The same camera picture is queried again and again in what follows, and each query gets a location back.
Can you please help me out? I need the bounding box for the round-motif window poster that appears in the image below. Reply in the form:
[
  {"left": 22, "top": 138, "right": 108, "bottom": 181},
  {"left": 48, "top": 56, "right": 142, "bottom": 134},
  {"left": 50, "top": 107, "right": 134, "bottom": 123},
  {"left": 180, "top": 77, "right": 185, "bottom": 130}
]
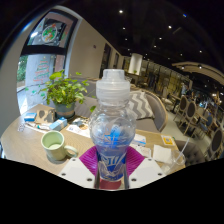
[{"left": 28, "top": 19, "right": 69, "bottom": 48}]

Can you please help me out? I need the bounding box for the white and blue packet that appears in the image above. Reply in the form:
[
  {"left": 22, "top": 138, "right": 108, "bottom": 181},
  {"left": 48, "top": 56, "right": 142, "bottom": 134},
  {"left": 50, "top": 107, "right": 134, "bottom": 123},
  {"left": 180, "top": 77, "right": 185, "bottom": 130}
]
[{"left": 133, "top": 133, "right": 148, "bottom": 146}]

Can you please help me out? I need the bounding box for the group of dining chairs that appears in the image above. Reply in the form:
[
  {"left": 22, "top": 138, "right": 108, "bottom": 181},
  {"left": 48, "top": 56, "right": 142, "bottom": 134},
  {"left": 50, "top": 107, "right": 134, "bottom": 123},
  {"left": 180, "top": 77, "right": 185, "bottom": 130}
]
[{"left": 173, "top": 94, "right": 224, "bottom": 162}]

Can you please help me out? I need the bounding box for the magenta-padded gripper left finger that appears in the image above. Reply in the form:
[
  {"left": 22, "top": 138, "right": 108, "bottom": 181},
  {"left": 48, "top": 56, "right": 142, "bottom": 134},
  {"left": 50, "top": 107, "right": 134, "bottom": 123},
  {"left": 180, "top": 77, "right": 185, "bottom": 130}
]
[{"left": 58, "top": 145, "right": 100, "bottom": 190}]

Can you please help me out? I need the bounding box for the grey chevron cushion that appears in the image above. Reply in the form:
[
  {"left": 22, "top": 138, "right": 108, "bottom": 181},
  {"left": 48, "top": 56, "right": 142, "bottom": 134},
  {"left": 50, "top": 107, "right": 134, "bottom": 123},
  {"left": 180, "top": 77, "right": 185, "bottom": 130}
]
[{"left": 124, "top": 89, "right": 155, "bottom": 121}]

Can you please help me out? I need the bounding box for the green potted plant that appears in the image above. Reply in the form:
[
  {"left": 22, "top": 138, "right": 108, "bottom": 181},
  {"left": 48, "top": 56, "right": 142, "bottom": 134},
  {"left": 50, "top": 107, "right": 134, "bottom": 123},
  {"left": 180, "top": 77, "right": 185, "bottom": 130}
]
[{"left": 24, "top": 69, "right": 98, "bottom": 120}]

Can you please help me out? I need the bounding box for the grey upholstered sofa bench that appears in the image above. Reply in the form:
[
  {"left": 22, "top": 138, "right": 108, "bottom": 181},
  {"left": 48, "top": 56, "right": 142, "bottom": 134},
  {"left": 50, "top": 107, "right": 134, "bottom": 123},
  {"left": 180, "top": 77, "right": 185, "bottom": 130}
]
[{"left": 71, "top": 76, "right": 169, "bottom": 133}]

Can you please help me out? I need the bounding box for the group of ceiling lights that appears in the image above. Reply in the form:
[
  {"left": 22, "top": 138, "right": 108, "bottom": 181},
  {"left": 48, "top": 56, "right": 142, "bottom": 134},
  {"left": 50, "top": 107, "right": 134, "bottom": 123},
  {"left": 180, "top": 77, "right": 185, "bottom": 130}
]
[{"left": 116, "top": 8, "right": 221, "bottom": 98}]

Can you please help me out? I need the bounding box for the illustrated paper leaflet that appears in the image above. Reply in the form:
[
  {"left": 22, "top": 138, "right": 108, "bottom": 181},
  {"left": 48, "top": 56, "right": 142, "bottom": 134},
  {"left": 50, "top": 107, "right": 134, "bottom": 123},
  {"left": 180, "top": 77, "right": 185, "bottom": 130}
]
[{"left": 65, "top": 119, "right": 92, "bottom": 138}]

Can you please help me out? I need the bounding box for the clear blue-labelled drink bottle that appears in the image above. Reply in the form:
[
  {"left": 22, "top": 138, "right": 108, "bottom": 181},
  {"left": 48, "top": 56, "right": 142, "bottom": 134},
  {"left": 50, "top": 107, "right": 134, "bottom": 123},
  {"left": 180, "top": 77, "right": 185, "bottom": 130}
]
[{"left": 88, "top": 68, "right": 138, "bottom": 183}]

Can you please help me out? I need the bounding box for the blue and white box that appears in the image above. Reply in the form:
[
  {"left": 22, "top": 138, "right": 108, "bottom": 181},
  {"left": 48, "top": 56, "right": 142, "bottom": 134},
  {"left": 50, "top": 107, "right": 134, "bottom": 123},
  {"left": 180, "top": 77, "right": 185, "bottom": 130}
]
[{"left": 23, "top": 112, "right": 38, "bottom": 123}]

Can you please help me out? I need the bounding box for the yellow card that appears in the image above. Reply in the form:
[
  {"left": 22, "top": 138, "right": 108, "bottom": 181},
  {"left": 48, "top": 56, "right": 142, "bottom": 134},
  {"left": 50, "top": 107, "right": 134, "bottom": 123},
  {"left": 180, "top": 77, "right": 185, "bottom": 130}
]
[{"left": 160, "top": 134, "right": 177, "bottom": 147}]

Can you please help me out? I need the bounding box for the pale green mug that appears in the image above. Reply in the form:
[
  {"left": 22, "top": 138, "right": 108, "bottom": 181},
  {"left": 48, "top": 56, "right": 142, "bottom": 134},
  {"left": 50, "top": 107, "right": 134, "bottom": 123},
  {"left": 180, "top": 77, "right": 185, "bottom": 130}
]
[{"left": 40, "top": 130, "right": 79, "bottom": 162}]

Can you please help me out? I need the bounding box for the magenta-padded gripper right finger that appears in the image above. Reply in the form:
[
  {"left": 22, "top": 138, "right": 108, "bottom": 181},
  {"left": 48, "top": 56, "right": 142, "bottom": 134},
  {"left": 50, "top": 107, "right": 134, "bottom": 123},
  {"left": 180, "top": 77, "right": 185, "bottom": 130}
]
[{"left": 125, "top": 145, "right": 167, "bottom": 190}]

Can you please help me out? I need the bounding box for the white paper napkin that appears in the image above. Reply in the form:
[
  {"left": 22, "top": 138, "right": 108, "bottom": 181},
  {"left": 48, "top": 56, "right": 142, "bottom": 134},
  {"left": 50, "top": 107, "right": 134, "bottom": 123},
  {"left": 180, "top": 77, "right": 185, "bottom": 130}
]
[{"left": 152, "top": 144, "right": 173, "bottom": 164}]

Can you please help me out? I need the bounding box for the brown card with heart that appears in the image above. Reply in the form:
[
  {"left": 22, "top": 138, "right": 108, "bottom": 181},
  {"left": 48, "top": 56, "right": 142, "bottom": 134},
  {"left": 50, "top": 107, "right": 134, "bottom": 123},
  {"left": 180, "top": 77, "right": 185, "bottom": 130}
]
[{"left": 34, "top": 107, "right": 57, "bottom": 125}]

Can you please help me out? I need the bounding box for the small light blue carton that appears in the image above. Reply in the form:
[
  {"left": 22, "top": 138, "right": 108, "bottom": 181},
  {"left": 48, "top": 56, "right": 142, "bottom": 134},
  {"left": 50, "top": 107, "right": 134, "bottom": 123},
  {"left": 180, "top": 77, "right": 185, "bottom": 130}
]
[{"left": 48, "top": 117, "right": 69, "bottom": 132}]

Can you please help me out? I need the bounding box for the white printed leaflet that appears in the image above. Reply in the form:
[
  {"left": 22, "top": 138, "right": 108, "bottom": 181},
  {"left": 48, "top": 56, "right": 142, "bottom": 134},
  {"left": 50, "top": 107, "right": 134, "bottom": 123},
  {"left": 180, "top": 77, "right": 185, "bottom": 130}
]
[{"left": 131, "top": 143, "right": 153, "bottom": 158}]

